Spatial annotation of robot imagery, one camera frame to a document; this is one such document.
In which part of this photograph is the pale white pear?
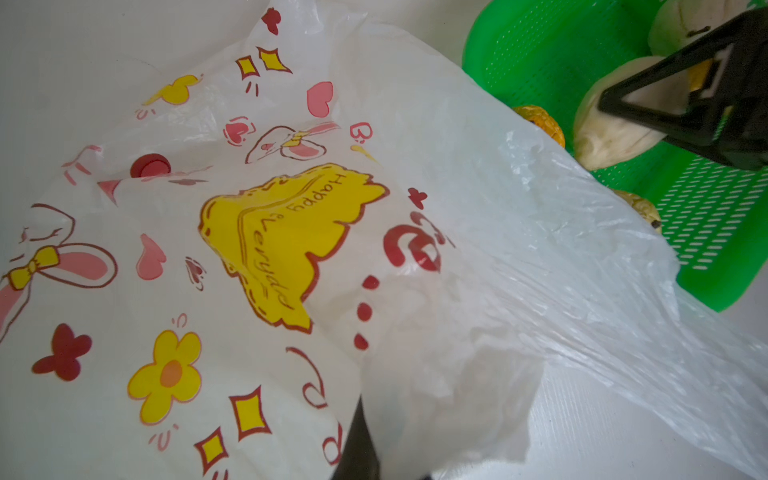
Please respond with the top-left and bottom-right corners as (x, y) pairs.
(573, 56), (690, 171)

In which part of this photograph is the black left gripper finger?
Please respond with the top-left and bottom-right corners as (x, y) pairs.
(331, 399), (380, 480)

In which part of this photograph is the pale pear at back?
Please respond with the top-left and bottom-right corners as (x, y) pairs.
(648, 0), (749, 56)

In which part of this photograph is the yellow pear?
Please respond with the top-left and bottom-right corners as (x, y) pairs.
(513, 105), (566, 148)

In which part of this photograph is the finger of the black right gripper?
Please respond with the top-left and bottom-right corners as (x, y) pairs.
(598, 8), (767, 171)

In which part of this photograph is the yellow-brown pear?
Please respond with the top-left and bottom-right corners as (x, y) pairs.
(613, 189), (663, 234)

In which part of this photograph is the white printed plastic bag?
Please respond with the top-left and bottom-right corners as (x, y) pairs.
(1, 1), (767, 479)

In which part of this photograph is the green plastic basket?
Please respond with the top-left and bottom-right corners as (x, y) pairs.
(462, 0), (767, 311)

